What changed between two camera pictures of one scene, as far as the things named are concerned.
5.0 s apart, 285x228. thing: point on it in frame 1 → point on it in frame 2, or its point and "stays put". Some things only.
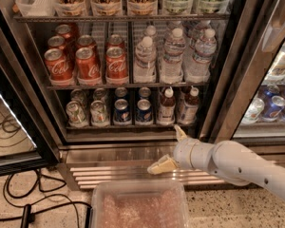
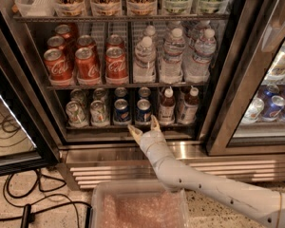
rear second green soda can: [100, 94] stays put
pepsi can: [143, 112] stays put
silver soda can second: [99, 113] stays put
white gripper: [182, 152] → [150, 141]
